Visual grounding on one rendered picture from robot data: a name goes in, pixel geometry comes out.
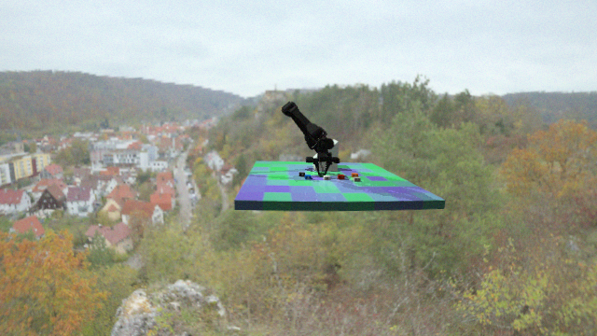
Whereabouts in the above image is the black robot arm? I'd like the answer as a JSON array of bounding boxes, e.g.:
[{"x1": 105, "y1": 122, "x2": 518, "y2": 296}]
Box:
[{"x1": 281, "y1": 102, "x2": 335, "y2": 162}]

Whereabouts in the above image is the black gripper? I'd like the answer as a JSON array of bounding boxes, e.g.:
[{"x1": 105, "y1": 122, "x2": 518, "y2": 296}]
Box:
[{"x1": 306, "y1": 147, "x2": 340, "y2": 175}]

